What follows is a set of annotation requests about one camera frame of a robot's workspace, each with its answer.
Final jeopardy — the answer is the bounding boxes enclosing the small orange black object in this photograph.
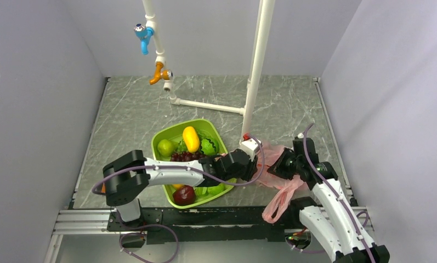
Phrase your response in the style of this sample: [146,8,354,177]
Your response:
[100,184,106,195]

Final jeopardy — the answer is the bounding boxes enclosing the green fake lime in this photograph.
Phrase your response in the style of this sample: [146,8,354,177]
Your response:
[207,183,225,196]

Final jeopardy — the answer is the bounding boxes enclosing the green plastic tray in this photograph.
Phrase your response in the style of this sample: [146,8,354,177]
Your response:
[151,119,234,209]

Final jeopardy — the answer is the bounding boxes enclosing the small fake watermelon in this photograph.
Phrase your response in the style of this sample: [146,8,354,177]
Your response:
[200,138,219,156]

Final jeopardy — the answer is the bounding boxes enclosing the blue tap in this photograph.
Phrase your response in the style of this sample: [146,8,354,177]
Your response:
[134,23,155,55]

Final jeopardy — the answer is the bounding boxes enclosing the orange yellow fake mango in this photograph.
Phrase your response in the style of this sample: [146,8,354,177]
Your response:
[172,184,184,190]

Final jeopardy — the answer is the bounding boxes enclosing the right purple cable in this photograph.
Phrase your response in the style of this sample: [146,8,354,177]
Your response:
[285,123,377,263]

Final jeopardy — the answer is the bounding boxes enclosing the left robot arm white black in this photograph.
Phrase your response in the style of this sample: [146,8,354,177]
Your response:
[101,149,258,230]

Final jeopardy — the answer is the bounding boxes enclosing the orange tap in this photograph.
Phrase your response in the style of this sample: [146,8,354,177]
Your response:
[149,61,173,85]

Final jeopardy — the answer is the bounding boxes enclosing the white pvc pipe frame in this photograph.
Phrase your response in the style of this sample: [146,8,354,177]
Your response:
[142,1,275,136]

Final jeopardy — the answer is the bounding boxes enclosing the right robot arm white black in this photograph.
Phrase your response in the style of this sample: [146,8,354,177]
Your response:
[267,134,390,262]

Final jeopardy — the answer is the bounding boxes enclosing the dark red fake grapes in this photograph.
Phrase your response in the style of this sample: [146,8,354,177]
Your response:
[170,151,206,162]

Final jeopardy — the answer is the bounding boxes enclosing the green fake starfruit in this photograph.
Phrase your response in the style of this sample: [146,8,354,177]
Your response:
[194,187,208,197]

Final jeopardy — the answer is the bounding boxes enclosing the fake green leaves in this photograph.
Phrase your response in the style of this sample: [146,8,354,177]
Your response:
[176,131,209,153]

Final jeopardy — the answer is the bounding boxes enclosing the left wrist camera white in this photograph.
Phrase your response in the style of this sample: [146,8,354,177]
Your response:
[239,133,262,160]

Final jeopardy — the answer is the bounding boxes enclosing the pink plastic bag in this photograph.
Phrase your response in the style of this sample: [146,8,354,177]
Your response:
[257,141,308,224]

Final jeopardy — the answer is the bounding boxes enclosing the purple cable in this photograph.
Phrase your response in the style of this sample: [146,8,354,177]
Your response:
[91,135,265,263]
[285,123,377,263]

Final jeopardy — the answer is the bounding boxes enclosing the dark red fake apple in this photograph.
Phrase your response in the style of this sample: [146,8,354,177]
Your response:
[172,185,196,206]

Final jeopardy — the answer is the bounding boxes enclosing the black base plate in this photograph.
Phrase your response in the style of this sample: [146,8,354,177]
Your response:
[107,206,303,244]

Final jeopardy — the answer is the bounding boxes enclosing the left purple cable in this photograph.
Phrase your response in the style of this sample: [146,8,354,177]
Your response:
[91,135,265,263]

